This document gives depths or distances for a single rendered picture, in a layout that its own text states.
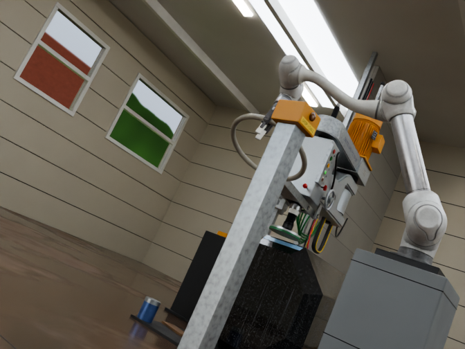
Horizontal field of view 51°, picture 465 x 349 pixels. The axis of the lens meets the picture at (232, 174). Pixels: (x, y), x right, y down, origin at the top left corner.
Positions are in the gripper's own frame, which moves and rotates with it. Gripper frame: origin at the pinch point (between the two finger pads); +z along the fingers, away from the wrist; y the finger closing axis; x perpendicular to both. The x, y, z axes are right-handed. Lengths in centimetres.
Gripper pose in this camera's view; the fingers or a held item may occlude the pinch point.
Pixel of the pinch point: (260, 131)
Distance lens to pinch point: 250.7
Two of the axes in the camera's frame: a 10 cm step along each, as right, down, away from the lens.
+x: -8.4, -4.2, 3.3
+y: 0.2, 6.0, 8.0
